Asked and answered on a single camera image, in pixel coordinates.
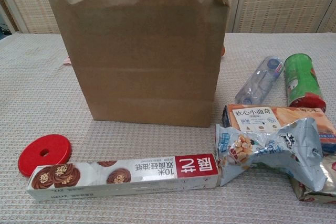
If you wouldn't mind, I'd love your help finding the orange snack food package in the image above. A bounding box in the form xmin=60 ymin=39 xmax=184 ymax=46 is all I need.
xmin=222 ymin=104 xmax=336 ymax=154

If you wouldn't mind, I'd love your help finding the beige folding screen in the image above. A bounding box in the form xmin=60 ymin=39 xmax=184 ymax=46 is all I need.
xmin=0 ymin=0 xmax=336 ymax=35

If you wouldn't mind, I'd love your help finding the brown paper bag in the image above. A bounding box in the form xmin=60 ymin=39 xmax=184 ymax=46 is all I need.
xmin=47 ymin=0 xmax=230 ymax=129

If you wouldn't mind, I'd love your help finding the transparent water bottle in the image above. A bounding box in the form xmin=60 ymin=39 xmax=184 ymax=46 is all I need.
xmin=234 ymin=56 xmax=285 ymax=105

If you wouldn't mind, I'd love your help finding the white woven tablecloth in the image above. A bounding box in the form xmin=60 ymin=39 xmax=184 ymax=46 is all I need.
xmin=0 ymin=32 xmax=336 ymax=224

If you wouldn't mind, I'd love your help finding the gold foil snack bag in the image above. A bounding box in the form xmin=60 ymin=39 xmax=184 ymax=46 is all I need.
xmin=288 ymin=153 xmax=336 ymax=206

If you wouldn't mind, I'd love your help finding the green chip can red lid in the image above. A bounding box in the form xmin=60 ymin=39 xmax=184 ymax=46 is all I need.
xmin=284 ymin=54 xmax=328 ymax=109

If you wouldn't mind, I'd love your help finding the red disc with hole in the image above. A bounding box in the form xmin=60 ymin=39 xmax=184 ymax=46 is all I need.
xmin=17 ymin=134 xmax=73 ymax=177

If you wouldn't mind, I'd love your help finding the long baking paper box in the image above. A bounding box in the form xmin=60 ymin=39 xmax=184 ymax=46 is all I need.
xmin=27 ymin=153 xmax=221 ymax=201

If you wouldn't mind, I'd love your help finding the blue white snack packet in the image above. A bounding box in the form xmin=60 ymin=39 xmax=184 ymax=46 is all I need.
xmin=214 ymin=118 xmax=324 ymax=187

